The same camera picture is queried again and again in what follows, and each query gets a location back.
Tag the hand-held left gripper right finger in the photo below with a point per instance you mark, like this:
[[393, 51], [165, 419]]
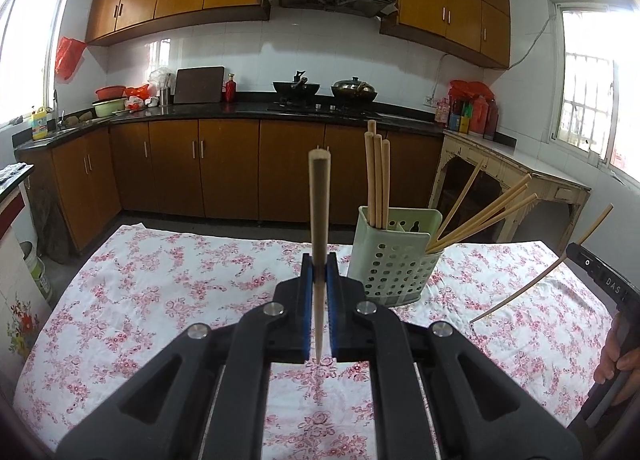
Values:
[[334, 310]]

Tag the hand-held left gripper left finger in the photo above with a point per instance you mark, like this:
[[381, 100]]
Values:
[[307, 310]]

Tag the green perforated utensil holder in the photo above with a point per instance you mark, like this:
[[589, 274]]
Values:
[[390, 260]]

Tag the person's right hand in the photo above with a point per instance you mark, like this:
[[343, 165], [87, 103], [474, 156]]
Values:
[[609, 365]]

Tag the worn cream side table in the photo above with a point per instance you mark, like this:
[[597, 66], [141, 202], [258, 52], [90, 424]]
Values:
[[545, 174]]

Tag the red floral tablecloth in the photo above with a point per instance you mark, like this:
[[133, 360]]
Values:
[[150, 290]]

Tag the brown base cabinets black counter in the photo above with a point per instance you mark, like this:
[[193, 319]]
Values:
[[225, 164]]

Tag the barred window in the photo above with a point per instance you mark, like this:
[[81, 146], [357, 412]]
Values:
[[590, 89]]

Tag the black gas stove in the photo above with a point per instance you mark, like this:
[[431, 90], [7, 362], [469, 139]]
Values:
[[320, 108]]

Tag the cluster of condiment bottles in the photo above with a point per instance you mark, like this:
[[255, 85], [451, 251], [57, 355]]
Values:
[[456, 117]]

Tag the lidded cooking pot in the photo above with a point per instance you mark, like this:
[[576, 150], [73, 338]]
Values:
[[354, 89]]

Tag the black wok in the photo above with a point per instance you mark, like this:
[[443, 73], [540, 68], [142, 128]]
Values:
[[296, 87]]

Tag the condiment bottles with red bag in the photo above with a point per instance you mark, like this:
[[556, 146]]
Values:
[[475, 94]]

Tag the red bottle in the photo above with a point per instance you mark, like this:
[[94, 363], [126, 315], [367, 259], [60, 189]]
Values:
[[230, 89]]

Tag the dark wooden cutting board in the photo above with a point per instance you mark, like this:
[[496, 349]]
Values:
[[198, 85]]

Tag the steel cup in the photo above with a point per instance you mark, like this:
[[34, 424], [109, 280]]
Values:
[[165, 97]]

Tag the dark sack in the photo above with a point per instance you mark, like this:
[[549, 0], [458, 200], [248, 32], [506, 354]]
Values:
[[50, 225]]

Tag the white plastic bucket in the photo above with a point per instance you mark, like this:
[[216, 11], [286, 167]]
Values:
[[36, 272]]

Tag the small red plastic bag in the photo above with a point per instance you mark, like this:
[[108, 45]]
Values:
[[137, 91]]

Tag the pale green basin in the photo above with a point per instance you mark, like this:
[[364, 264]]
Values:
[[109, 107]]

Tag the white floral cabinet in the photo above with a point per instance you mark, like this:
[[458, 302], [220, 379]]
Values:
[[20, 310]]

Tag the red basin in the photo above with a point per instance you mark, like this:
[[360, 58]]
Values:
[[110, 91]]

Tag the yellow detergent bottle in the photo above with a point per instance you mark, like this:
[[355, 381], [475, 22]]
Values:
[[40, 125]]

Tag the hanging red plastic bag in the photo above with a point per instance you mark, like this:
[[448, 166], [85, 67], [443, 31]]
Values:
[[69, 57]]

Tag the window beside sink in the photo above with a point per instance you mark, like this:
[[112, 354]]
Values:
[[30, 39]]

